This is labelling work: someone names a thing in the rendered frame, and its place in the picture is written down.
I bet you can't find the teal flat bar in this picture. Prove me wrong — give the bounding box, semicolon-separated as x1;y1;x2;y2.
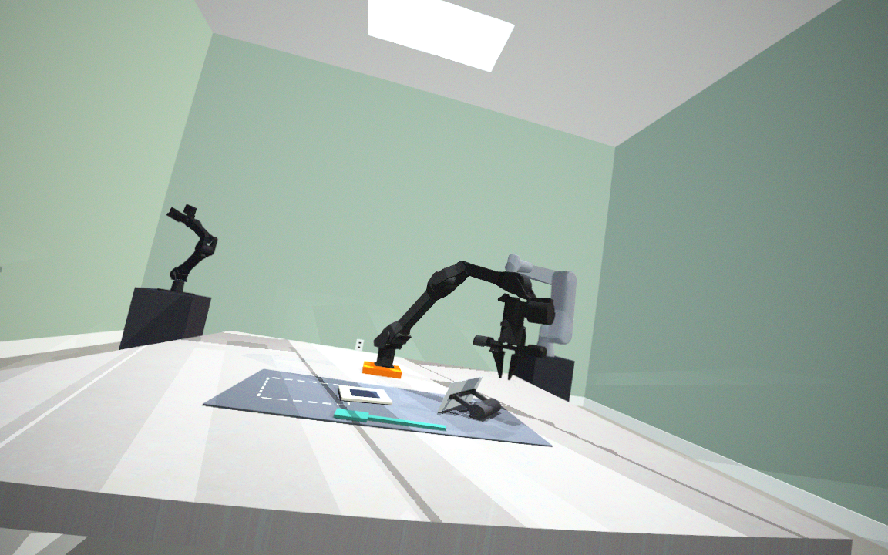
333;409;446;431

